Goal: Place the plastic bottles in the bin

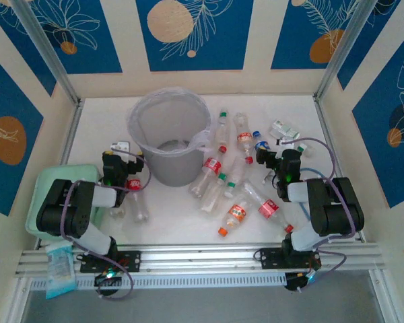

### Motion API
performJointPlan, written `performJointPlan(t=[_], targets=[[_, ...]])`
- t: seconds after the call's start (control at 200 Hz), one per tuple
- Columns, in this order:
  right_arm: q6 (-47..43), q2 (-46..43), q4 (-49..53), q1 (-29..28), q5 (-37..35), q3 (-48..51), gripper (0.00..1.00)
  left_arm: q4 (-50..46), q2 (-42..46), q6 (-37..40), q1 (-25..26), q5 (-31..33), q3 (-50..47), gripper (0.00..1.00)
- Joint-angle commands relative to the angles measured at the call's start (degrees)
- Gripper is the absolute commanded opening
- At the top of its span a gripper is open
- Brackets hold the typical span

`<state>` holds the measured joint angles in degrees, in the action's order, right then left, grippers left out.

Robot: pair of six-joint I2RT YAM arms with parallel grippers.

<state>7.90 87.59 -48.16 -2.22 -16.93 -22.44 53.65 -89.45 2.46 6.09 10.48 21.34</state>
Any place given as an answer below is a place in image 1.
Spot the small green label bottle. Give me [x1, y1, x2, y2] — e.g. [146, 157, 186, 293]
[294, 143, 314, 158]

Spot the clear bottle blue cap label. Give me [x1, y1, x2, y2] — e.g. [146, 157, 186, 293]
[251, 130, 273, 153]

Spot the clear bottle white cap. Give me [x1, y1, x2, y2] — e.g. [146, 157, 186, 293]
[223, 155, 250, 199]

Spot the clear bottle orange-red label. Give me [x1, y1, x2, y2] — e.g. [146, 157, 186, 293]
[233, 112, 257, 166]

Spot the white green label bottle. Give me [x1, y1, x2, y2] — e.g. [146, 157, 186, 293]
[268, 118, 301, 139]

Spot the grey plastic bin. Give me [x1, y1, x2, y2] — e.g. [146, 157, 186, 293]
[127, 87, 212, 187]

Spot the clear bottle red cola label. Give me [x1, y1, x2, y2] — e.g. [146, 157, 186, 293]
[126, 177, 152, 223]

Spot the clear bottle red cap label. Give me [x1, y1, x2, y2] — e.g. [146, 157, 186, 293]
[240, 180, 295, 234]
[187, 145, 228, 199]

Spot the clear bottle green cap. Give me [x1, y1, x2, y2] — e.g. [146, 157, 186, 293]
[199, 172, 228, 216]
[214, 110, 232, 146]

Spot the clear bottle orange cap label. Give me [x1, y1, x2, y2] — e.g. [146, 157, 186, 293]
[217, 200, 250, 237]

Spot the clear plastic bin liner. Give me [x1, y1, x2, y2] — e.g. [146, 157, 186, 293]
[126, 86, 213, 155]

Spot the blue stethoscope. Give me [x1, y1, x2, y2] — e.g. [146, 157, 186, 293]
[261, 166, 324, 221]

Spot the mint green tray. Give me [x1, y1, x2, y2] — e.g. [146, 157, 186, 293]
[24, 164, 105, 242]

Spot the black controller board green light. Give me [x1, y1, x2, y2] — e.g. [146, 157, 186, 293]
[94, 271, 123, 287]
[284, 272, 316, 292]

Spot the light blue wipes packet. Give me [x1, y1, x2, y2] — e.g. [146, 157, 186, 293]
[44, 242, 78, 300]

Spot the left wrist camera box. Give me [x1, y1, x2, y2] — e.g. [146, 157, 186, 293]
[110, 141, 131, 154]

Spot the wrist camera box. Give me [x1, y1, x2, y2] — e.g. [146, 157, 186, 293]
[276, 137, 296, 151]
[110, 141, 131, 154]

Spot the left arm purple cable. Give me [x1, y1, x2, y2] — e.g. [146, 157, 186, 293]
[59, 149, 152, 302]

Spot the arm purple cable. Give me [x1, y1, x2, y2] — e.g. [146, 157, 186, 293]
[284, 137, 356, 283]
[59, 149, 152, 302]

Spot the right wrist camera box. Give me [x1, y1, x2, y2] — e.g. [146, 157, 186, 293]
[276, 137, 296, 151]

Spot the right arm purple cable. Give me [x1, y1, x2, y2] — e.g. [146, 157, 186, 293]
[284, 137, 356, 283]

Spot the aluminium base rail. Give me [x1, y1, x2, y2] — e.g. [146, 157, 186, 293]
[15, 242, 384, 279]

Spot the aluminium frame post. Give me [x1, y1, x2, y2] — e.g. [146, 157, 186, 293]
[11, 0, 81, 105]
[314, 0, 380, 102]

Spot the white slotted cable duct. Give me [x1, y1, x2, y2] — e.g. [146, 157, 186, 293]
[30, 272, 287, 291]

